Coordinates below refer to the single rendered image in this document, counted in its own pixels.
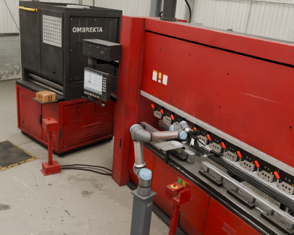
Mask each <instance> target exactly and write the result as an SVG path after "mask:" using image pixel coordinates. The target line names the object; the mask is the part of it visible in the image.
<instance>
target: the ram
mask: <svg viewBox="0 0 294 235"><path fill-rule="evenodd" d="M153 70H155V71H157V79H156V81H155V80H153ZM159 73H161V79H160V78H159ZM163 74H165V75H167V76H168V79H167V85H164V84H163V83H162V81H163ZM158 79H160V80H161V82H158ZM141 90H142V91H144V92H146V93H148V94H150V95H152V96H154V97H155V98H157V99H159V100H162V101H164V102H166V103H168V104H169V105H171V106H173V107H175V108H177V109H179V110H181V111H183V112H185V113H187V114H189V115H191V116H193V117H195V118H197V119H199V120H201V121H203V122H205V123H207V124H209V125H210V126H212V127H214V128H216V129H218V130H220V131H222V132H224V133H226V134H228V135H230V136H232V137H234V138H236V139H238V140H240V141H242V142H244V143H246V144H248V145H249V146H251V147H253V148H255V149H257V150H259V151H261V152H263V153H265V154H267V155H269V156H271V157H273V158H275V159H277V160H279V161H281V162H283V163H285V164H286V165H288V166H290V167H292V168H294V66H290V65H286V64H282V63H278V62H273V61H269V60H265V59H261V58H257V57H254V56H249V55H244V54H241V53H237V52H232V51H228V50H225V49H221V48H216V47H212V46H208V45H204V44H200V43H196V42H192V41H187V40H183V39H179V38H175V37H171V36H167V35H162V34H158V33H154V32H146V33H145V44H144V55H143V66H142V78H141ZM140 94H141V95H142V96H144V97H146V98H148V99H150V100H152V101H154V102H156V103H157V104H159V105H161V106H163V107H165V108H167V109H169V110H171V111H172V112H174V113H176V114H178V115H180V116H182V117H184V118H186V119H187V120H189V121H191V122H193V123H195V124H197V125H199V126H200V127H202V128H204V129H206V130H208V131H210V132H212V133H214V134H216V135H218V136H220V137H221V138H223V139H225V140H227V141H229V142H231V143H233V144H235V145H236V146H238V147H240V148H242V149H244V150H246V151H248V152H249V153H251V154H253V155H255V156H257V157H259V158H261V159H263V160H264V161H266V162H268V163H270V164H272V165H274V166H276V167H278V168H279V169H281V170H283V171H285V172H287V173H289V174H291V175H292V176H294V172H292V171H290V170H288V169H286V168H284V167H282V166H281V165H279V164H277V163H275V162H273V161H271V160H269V159H267V158H265V157H263V156H261V155H260V154H258V153H256V152H254V151H252V150H250V149H248V148H246V147H244V146H242V145H241V144H239V143H237V142H235V141H233V140H231V139H229V138H227V137H225V136H223V135H221V134H220V133H218V132H216V131H214V130H212V129H210V128H208V127H206V126H204V125H202V124H200V123H199V122H197V121H195V120H193V119H191V118H189V117H187V116H185V115H183V114H181V113H179V112H177V111H175V110H173V109H171V108H170V107H168V106H166V105H164V104H162V103H160V102H158V101H156V100H154V99H152V98H150V97H149V96H147V95H145V94H143V93H140Z"/></svg>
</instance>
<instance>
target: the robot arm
mask: <svg viewBox="0 0 294 235"><path fill-rule="evenodd" d="M169 130H170V131H159V132H151V131H145V130H144V129H143V128H142V126H140V125H139V124H134V125H133V126H132V127H131V128H130V133H131V135H132V141H134V153H135V163H134V166H133V171H134V173H135V174H136V175H137V177H138V178H139V185H138V187H137V189H136V193H137V195H139V196H142V197H148V196H150V195H151V194H152V190H151V178H152V172H151V171H150V170H149V169H147V168H146V163H145V162H144V152H143V142H151V141H152V140H162V139H173V138H180V139H185V138H187V139H188V140H187V142H188V144H189V145H195V144H196V142H198V144H199V147H201V146H203V145H204V146H205V144H204V142H203V141H202V140H201V139H200V138H198V137H197V136H195V135H196V134H198V133H200V130H194V131H192V130H191V128H190V127H189V125H188V124H187V123H186V122H185V121H182V122H180V123H179V124H177V125H173V126H170V128H169ZM197 140H198V141H197ZM205 147H206V146H205Z"/></svg>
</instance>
